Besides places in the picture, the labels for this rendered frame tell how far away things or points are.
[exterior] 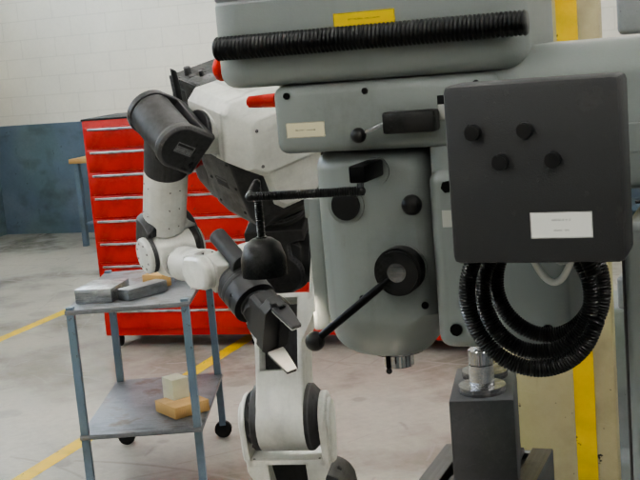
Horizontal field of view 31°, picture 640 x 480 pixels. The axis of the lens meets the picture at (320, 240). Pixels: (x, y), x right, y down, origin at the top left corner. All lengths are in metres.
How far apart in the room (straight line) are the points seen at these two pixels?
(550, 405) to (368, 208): 2.03
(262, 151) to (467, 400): 0.63
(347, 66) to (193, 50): 10.38
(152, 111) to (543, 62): 0.96
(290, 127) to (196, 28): 10.31
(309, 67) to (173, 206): 0.79
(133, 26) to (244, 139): 10.05
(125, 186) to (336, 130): 5.65
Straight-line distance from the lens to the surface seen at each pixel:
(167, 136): 2.27
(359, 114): 1.66
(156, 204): 2.39
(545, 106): 1.34
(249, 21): 1.71
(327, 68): 1.67
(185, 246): 2.42
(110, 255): 7.42
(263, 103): 1.95
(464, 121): 1.36
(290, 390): 2.48
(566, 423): 3.66
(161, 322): 7.37
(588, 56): 1.60
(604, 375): 3.60
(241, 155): 2.33
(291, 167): 2.40
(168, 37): 12.16
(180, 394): 5.02
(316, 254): 1.83
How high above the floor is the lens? 1.78
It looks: 9 degrees down
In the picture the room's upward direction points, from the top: 5 degrees counter-clockwise
